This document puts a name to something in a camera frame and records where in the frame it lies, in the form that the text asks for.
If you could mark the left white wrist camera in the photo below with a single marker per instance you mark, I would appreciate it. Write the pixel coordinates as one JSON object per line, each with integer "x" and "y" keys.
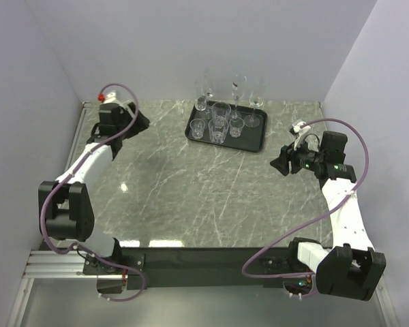
{"x": 109, "y": 98}

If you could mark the small faceted tumbler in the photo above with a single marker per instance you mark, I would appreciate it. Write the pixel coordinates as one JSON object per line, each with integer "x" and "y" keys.
{"x": 197, "y": 127}
{"x": 236, "y": 126}

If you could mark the clear glass tumbler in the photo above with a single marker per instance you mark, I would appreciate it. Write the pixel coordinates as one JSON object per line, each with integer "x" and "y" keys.
{"x": 220, "y": 113}

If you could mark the small stemmed glass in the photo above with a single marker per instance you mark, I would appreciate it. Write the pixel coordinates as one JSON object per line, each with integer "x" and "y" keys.
{"x": 200, "y": 97}

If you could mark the black rectangular tray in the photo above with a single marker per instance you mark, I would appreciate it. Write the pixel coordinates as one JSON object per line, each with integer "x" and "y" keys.
{"x": 251, "y": 138}

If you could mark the clear flute glass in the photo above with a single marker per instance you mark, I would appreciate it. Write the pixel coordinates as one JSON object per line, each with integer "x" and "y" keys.
{"x": 256, "y": 101}

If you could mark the champagne flute with dark mark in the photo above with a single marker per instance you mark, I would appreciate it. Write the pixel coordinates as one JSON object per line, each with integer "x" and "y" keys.
{"x": 238, "y": 90}

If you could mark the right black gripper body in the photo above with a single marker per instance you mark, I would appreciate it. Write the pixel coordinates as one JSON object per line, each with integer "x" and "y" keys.
{"x": 303, "y": 158}

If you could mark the clear wine glass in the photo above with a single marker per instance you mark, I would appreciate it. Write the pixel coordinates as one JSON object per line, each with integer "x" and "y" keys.
{"x": 208, "y": 92}

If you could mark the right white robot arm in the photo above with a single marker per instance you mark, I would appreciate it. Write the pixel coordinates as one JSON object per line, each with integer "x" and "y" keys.
{"x": 351, "y": 268}

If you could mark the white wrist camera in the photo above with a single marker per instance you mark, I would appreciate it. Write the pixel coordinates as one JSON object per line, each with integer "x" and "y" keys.
{"x": 300, "y": 130}
{"x": 109, "y": 98}

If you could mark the faceted tumbler front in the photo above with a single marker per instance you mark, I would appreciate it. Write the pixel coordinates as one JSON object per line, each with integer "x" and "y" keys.
{"x": 218, "y": 129}

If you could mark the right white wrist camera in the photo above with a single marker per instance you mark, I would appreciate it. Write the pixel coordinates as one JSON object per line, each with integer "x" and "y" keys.
{"x": 300, "y": 130}

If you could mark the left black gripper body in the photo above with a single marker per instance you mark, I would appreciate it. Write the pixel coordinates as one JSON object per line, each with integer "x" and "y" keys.
{"x": 126, "y": 118}

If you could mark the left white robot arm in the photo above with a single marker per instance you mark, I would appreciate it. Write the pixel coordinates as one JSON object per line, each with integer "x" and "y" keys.
{"x": 67, "y": 221}

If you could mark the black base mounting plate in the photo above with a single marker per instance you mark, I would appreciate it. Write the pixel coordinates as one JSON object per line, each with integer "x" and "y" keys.
{"x": 195, "y": 267}

